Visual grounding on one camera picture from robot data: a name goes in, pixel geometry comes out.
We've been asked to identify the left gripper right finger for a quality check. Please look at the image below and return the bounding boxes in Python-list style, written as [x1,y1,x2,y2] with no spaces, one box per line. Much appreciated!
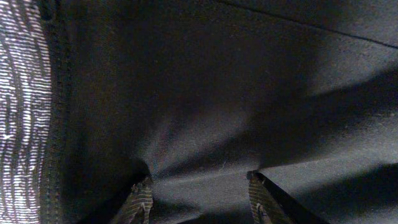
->
[246,170,328,224]

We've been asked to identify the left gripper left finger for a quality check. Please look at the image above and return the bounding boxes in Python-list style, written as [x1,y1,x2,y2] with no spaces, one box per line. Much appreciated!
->
[110,177,153,224]

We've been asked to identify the black leggings with grey waistband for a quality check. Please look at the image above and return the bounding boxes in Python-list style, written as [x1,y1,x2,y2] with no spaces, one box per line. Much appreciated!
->
[1,1,397,223]

